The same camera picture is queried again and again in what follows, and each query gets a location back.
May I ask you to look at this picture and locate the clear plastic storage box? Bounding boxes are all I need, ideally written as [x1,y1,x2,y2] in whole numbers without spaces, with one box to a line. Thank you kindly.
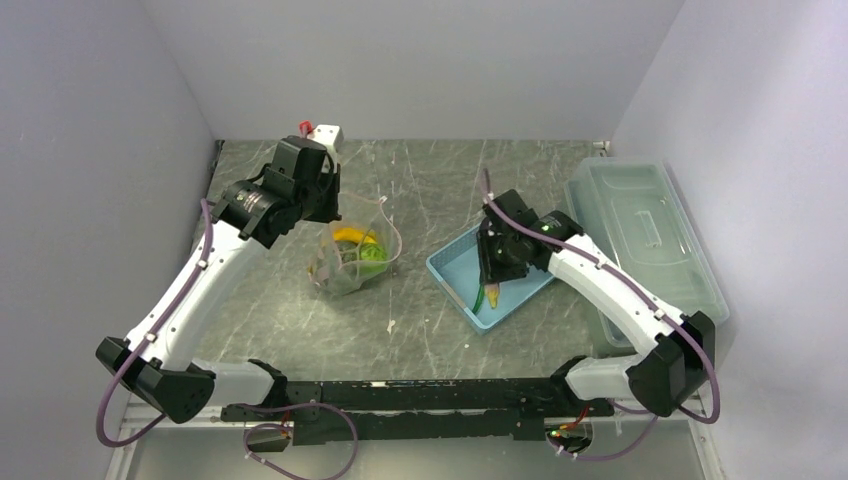
[565,157,729,325]

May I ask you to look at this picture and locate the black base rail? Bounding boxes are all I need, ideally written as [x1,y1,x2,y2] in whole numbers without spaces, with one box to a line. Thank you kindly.
[221,377,613,446]

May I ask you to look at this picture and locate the purple eggplant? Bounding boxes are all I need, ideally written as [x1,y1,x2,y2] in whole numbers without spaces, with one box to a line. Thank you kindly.
[483,283,500,309]

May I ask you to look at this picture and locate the clear zip top bag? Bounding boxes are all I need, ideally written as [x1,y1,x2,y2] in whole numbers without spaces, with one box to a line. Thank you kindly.
[307,192,402,296]

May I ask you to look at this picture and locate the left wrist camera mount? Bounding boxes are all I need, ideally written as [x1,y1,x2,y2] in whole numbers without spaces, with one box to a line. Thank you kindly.
[298,121,344,157]

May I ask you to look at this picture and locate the green chili pepper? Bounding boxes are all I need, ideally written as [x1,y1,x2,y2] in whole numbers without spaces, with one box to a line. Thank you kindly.
[471,284,486,315]

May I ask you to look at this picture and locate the green lime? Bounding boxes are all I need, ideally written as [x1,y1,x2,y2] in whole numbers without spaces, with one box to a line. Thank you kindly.
[358,244,389,277]

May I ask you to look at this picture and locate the blue plastic basket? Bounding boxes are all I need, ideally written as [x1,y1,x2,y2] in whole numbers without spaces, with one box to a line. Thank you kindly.
[426,226,554,335]

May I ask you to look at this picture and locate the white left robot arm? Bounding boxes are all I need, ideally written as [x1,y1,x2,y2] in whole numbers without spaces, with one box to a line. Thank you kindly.
[96,125,343,423]

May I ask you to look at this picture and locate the yellow banana bunch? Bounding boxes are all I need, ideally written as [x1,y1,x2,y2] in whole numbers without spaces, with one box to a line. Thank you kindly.
[332,227,378,244]

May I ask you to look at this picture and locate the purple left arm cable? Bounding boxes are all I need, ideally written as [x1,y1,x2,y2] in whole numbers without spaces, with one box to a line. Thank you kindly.
[95,198,217,448]

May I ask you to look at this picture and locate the aluminium frame rail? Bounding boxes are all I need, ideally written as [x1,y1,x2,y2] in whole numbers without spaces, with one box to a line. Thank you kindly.
[108,378,724,479]

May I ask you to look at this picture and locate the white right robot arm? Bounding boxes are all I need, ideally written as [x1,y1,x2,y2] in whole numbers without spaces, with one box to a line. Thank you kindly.
[481,187,721,424]

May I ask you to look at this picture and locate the green netted melon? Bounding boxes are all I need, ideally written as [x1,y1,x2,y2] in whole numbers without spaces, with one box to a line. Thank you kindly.
[331,241,361,275]

